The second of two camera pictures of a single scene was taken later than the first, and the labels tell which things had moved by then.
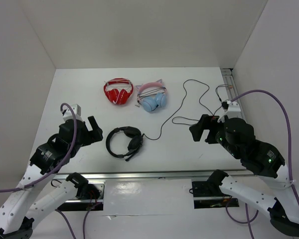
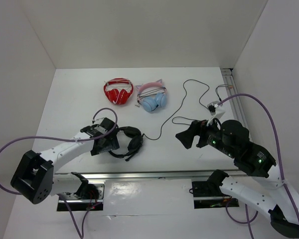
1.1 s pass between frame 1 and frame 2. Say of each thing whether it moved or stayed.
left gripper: moved
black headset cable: stayed
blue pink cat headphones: stayed
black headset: stayed
